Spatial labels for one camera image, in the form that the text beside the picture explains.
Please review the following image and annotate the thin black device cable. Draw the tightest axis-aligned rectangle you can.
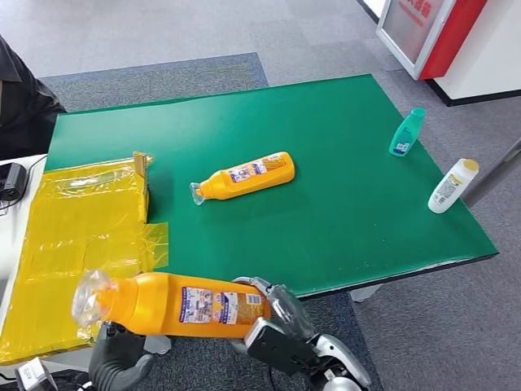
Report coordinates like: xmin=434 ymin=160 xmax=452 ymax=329
xmin=0 ymin=155 xmax=48 ymax=217

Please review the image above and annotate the grey metal pole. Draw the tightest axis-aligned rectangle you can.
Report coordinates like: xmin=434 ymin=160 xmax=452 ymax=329
xmin=461 ymin=137 xmax=521 ymax=209

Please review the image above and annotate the white bottle with yellow cap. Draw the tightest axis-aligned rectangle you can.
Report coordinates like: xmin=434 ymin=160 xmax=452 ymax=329
xmin=428 ymin=157 xmax=480 ymax=215

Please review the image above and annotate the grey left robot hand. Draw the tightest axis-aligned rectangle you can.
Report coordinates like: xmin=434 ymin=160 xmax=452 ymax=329
xmin=88 ymin=321 xmax=156 ymax=391

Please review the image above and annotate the black device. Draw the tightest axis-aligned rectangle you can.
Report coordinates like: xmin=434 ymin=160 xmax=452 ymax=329
xmin=0 ymin=162 xmax=28 ymax=204

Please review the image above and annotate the orange bottle with clear cap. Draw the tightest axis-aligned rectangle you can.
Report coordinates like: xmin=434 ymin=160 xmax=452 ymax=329
xmin=71 ymin=270 xmax=272 ymax=340
xmin=189 ymin=152 xmax=296 ymax=207

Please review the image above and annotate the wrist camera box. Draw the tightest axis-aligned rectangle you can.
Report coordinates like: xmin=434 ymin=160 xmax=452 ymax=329
xmin=244 ymin=317 xmax=323 ymax=378
xmin=14 ymin=356 xmax=58 ymax=391

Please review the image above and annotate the teal plastic bottle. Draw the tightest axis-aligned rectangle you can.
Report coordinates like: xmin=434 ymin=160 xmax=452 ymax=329
xmin=389 ymin=107 xmax=427 ymax=158

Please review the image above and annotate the yellow plastic-wrapped cardboard box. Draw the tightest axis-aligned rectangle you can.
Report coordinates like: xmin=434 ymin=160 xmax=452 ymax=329
xmin=0 ymin=152 xmax=170 ymax=366

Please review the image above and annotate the green table mat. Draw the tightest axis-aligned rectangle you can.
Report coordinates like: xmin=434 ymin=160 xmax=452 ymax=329
xmin=44 ymin=73 xmax=499 ymax=301

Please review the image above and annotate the white counter with black base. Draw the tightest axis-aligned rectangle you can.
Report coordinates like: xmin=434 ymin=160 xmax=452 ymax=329
xmin=425 ymin=0 xmax=521 ymax=108

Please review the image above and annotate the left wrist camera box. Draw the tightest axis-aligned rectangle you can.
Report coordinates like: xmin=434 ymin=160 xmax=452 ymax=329
xmin=14 ymin=356 xmax=58 ymax=391

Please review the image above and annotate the person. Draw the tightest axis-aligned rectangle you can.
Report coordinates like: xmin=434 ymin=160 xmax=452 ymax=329
xmin=0 ymin=34 xmax=67 ymax=162

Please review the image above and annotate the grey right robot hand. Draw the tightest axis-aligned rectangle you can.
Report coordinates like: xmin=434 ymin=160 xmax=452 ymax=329
xmin=228 ymin=276 xmax=317 ymax=358

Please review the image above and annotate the red and white sign stand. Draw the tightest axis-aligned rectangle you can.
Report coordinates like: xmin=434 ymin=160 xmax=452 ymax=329
xmin=375 ymin=0 xmax=489 ymax=82

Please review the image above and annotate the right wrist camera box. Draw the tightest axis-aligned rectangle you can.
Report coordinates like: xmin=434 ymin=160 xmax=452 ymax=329
xmin=244 ymin=317 xmax=323 ymax=378

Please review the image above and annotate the white table foot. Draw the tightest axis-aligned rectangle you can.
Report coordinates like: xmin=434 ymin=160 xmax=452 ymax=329
xmin=143 ymin=335 xmax=172 ymax=357
xmin=349 ymin=284 xmax=383 ymax=304

